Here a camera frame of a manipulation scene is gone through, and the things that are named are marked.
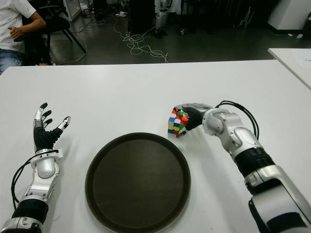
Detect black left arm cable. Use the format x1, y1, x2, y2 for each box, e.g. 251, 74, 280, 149
11, 157, 37, 211

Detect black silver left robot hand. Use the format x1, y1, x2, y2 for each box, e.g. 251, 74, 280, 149
33, 102, 72, 154

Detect seated person in white shirt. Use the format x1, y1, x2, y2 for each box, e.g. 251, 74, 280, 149
0, 0, 47, 75

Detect white side table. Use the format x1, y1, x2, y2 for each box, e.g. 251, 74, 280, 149
268, 48, 311, 90

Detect black cabinet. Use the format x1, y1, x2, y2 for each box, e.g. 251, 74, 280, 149
128, 0, 157, 34

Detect white humanoid robot legs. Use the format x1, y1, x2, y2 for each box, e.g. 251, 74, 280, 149
154, 0, 171, 39

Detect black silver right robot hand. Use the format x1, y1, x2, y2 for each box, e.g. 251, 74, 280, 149
173, 102, 214, 139

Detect multicoloured Rubik's cube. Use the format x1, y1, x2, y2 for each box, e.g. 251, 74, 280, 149
167, 108, 190, 136

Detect tangled white floor cable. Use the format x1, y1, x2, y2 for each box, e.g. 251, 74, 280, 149
113, 14, 169, 64

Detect white cabinet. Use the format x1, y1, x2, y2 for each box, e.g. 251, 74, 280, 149
267, 0, 311, 31

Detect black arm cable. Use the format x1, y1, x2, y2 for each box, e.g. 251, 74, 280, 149
215, 100, 259, 139
11, 157, 37, 211

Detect dark brown round plate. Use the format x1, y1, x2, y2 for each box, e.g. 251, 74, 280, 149
85, 132, 191, 233

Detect black chair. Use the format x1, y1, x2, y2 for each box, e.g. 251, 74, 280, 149
23, 4, 87, 66

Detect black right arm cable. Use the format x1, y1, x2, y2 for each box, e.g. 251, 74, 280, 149
215, 100, 259, 139

